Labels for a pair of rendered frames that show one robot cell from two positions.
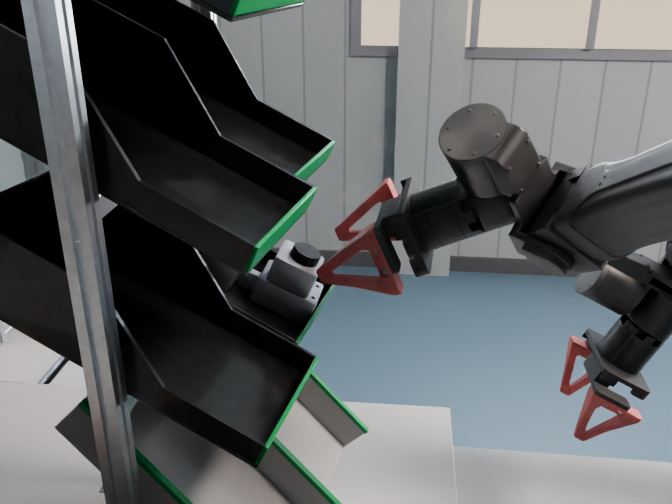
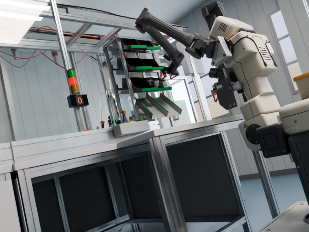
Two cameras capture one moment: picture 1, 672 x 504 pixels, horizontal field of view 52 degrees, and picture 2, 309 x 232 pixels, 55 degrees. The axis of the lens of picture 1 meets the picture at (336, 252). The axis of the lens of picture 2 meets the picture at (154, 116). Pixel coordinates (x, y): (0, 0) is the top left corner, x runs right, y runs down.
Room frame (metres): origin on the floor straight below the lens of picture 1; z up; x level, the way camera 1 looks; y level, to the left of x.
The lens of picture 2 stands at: (-1.06, -1.24, 0.74)
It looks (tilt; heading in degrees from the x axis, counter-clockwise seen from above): 8 degrees up; 40
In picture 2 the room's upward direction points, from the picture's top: 15 degrees counter-clockwise
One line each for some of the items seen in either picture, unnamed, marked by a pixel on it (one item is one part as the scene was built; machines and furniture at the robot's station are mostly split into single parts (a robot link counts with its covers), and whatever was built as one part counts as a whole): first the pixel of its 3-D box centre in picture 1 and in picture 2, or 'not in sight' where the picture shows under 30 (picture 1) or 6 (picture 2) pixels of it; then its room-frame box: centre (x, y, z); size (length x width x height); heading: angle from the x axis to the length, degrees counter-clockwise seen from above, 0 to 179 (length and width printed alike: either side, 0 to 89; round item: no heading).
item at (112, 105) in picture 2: not in sight; (114, 106); (0.90, 0.88, 1.32); 0.14 x 0.14 x 0.38
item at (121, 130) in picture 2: not in sight; (131, 128); (0.12, -0.06, 0.93); 0.21 x 0.07 x 0.06; 174
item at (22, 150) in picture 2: not in sight; (98, 138); (-0.07, 0.02, 0.91); 0.89 x 0.06 x 0.11; 174
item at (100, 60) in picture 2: not in sight; (110, 92); (1.12, 1.15, 1.56); 0.09 x 0.04 x 1.39; 174
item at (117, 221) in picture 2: not in sight; (119, 195); (1.11, 1.38, 0.43); 2.20 x 0.38 x 0.86; 174
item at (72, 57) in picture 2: not in sight; (81, 94); (0.77, 1.19, 1.56); 0.04 x 0.04 x 1.39; 84
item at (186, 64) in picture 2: not in sight; (198, 86); (1.99, 0.55, 1.42); 0.30 x 0.09 x 1.13; 174
